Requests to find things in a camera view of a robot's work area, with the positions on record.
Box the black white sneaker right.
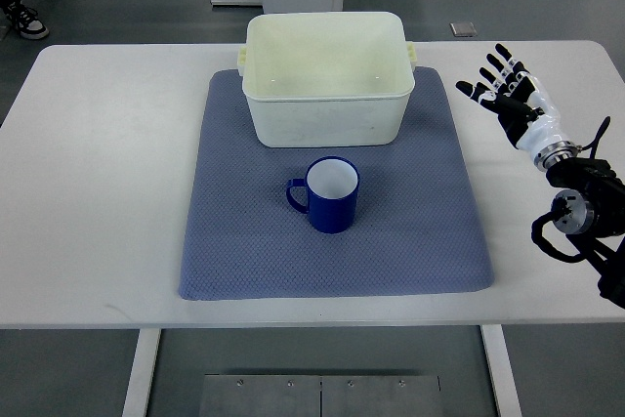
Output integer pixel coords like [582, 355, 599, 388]
[5, 2, 49, 40]

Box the small grey floor hatch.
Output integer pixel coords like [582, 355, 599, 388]
[449, 21, 478, 38]

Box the blue textured cloth mat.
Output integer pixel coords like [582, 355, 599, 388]
[179, 66, 494, 301]

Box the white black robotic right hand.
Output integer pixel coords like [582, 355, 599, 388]
[456, 44, 579, 171]

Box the blue mug white inside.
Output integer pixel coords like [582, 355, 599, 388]
[285, 156, 360, 234]

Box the white table leg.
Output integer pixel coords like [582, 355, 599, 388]
[122, 328, 161, 417]
[480, 324, 522, 417]

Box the white table leg right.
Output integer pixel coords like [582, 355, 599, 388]
[480, 324, 522, 417]

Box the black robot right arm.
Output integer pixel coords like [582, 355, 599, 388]
[531, 117, 624, 308]

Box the white table leg left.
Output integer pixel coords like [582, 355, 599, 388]
[122, 328, 161, 417]

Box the cream plastic storage box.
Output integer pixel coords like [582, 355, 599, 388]
[237, 12, 417, 148]

